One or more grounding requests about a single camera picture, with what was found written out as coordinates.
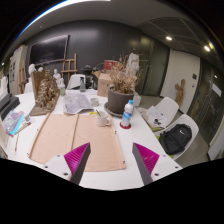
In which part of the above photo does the white ceramic mug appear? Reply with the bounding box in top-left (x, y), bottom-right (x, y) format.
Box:
top-left (95, 109), bottom-right (113, 128)

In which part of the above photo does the white pedestal block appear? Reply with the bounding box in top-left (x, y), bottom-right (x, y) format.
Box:
top-left (133, 91), bottom-right (143, 108)

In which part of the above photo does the white chair behind table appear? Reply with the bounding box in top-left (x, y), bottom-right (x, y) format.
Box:
top-left (66, 73), bottom-right (87, 90)

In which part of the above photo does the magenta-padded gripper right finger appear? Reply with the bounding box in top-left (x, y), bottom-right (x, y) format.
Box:
top-left (132, 142), bottom-right (183, 186)

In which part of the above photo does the tall white plaster statue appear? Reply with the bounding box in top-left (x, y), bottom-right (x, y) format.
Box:
top-left (125, 52), bottom-right (141, 79)

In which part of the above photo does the wooden wall figure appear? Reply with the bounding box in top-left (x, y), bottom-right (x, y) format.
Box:
top-left (174, 78), bottom-right (186, 108)

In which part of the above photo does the white chair under backpack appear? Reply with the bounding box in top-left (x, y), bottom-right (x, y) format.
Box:
top-left (153, 113), bottom-right (200, 161)

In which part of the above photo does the red box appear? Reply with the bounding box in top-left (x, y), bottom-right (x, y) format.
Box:
top-left (103, 59), bottom-right (120, 71)

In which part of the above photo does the colourful picture book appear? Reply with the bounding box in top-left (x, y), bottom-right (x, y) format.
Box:
top-left (1, 109), bottom-right (26, 136)

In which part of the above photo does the green and white bottle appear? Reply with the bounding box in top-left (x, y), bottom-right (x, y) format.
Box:
top-left (58, 78), bottom-right (66, 97)

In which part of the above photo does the white chair with papers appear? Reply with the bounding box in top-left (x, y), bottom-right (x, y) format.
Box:
top-left (138, 96), bottom-right (180, 129)

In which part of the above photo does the black wall screen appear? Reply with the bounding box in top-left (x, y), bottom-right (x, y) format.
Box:
top-left (29, 34), bottom-right (70, 67)

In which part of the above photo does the grey plant saucer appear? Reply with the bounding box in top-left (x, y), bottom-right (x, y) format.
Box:
top-left (103, 101), bottom-right (125, 118)

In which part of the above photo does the slim wooden easel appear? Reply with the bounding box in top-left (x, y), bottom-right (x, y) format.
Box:
top-left (17, 59), bottom-right (28, 94)

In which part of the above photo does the brown cardboard box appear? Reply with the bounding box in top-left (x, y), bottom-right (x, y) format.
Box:
top-left (96, 72), bottom-right (114, 98)

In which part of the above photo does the white cabinet with pictures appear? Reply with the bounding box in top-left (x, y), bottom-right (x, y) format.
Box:
top-left (8, 45), bottom-right (29, 96)

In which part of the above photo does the white ceiling light strip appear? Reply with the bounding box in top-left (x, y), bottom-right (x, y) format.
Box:
top-left (16, 0), bottom-right (111, 39)

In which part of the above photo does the small white plaster figure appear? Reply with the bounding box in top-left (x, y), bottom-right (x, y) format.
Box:
top-left (52, 68), bottom-right (62, 84)

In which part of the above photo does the white blue-capped drink bottle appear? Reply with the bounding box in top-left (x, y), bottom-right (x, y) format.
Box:
top-left (120, 99), bottom-right (135, 128)

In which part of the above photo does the printed newspaper sheet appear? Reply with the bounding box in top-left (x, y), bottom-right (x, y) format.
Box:
top-left (62, 90), bottom-right (95, 115)

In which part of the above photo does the red pencil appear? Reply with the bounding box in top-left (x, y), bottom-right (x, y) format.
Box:
top-left (13, 132), bottom-right (20, 155)

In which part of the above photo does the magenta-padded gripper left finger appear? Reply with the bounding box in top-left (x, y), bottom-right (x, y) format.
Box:
top-left (43, 142), bottom-right (92, 185)

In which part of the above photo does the stack of papers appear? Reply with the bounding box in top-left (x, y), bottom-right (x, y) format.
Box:
top-left (141, 105), bottom-right (168, 129)

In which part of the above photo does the black flat case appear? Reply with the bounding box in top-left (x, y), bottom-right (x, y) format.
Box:
top-left (0, 93), bottom-right (21, 121)

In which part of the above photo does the dried plant in grey pot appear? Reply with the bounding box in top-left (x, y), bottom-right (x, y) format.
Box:
top-left (107, 53), bottom-right (139, 115)

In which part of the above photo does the black backpack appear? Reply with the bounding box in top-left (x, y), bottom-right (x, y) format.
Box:
top-left (158, 123), bottom-right (193, 156)

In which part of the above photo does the small white round container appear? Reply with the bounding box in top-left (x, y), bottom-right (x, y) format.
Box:
top-left (89, 97), bottom-right (100, 108)

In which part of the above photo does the white plaster bust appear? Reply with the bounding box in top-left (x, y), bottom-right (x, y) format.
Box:
top-left (27, 63), bottom-right (37, 79)

